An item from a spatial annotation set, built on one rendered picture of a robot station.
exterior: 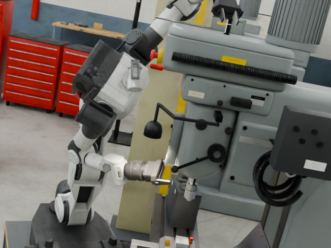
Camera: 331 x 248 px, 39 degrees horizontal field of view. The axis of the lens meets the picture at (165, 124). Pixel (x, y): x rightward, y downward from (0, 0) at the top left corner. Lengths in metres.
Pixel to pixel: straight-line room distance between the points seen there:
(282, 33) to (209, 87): 0.33
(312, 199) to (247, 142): 0.32
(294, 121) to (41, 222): 1.80
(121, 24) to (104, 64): 8.79
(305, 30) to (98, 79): 0.88
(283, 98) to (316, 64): 9.64
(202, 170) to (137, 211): 2.15
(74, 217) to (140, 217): 1.32
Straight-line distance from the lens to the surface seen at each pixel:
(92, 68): 2.07
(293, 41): 1.76
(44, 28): 11.20
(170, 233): 2.27
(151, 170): 2.00
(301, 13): 1.76
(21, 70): 6.81
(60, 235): 2.78
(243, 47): 1.69
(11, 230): 3.14
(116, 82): 2.08
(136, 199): 3.89
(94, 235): 2.82
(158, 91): 3.59
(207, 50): 1.68
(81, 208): 2.70
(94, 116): 2.00
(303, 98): 1.79
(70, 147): 2.24
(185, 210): 2.30
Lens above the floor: 2.01
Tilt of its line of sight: 16 degrees down
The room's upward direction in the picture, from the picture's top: 12 degrees clockwise
